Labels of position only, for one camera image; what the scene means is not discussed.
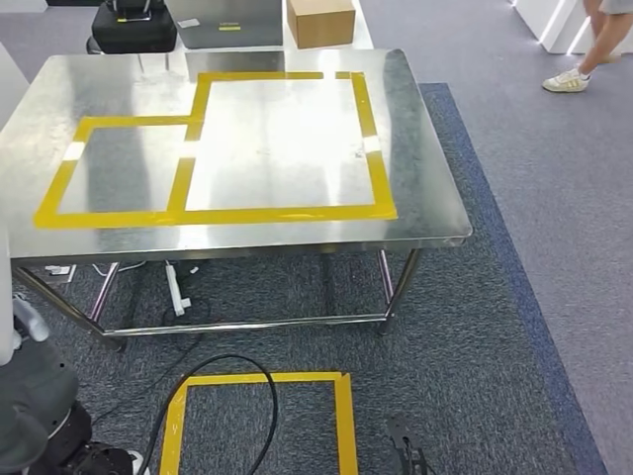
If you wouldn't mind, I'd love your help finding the steel workbench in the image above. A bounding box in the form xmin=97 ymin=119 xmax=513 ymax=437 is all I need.
xmin=0 ymin=47 xmax=473 ymax=353

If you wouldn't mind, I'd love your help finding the white power strip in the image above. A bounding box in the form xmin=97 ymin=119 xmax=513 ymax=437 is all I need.
xmin=164 ymin=259 xmax=192 ymax=318

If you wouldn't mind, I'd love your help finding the cardboard box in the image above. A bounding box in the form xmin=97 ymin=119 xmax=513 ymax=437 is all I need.
xmin=287 ymin=0 xmax=357 ymax=50

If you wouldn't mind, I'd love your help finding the white table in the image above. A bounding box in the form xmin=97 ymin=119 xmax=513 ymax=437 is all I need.
xmin=86 ymin=0 xmax=376 ymax=55

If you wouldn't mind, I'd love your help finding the grey laptop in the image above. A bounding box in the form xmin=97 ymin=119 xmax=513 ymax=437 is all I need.
xmin=164 ymin=0 xmax=284 ymax=50

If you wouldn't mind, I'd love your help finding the black carry bag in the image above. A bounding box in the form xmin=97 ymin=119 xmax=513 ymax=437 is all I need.
xmin=91 ymin=0 xmax=177 ymax=55

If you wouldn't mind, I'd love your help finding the floor outlet plate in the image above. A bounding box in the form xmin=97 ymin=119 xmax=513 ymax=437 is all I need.
xmin=44 ymin=263 xmax=76 ymax=284

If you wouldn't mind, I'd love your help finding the white lit display plinth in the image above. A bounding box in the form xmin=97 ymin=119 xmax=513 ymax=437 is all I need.
xmin=512 ymin=0 xmax=633 ymax=55

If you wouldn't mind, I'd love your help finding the person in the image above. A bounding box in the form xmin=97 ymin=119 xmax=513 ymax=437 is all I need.
xmin=541 ymin=0 xmax=633 ymax=94

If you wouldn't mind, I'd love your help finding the thick black cable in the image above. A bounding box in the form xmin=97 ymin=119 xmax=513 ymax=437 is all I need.
xmin=136 ymin=353 xmax=279 ymax=475

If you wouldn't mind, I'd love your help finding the white cable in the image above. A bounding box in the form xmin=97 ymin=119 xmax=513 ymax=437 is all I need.
xmin=91 ymin=259 xmax=148 ymax=278

